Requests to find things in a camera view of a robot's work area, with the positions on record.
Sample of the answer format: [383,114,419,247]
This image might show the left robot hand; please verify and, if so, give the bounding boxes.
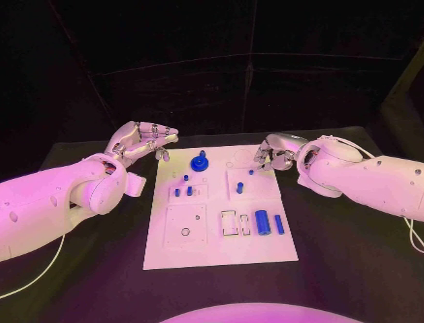
[104,121,180,169]

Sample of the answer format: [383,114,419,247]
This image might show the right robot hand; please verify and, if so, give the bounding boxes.
[254,133,310,172]

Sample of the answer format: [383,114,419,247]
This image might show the blue gear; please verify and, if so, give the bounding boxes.
[190,155,209,172]

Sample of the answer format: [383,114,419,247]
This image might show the white task board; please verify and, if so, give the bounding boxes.
[143,144,300,271]

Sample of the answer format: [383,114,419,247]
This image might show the thick blue cylinder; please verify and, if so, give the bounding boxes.
[254,209,272,237]

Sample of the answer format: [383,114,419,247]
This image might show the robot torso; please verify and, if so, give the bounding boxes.
[158,302,366,323]

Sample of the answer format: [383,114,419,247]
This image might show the white cable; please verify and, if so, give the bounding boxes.
[402,217,424,268]
[0,234,66,307]

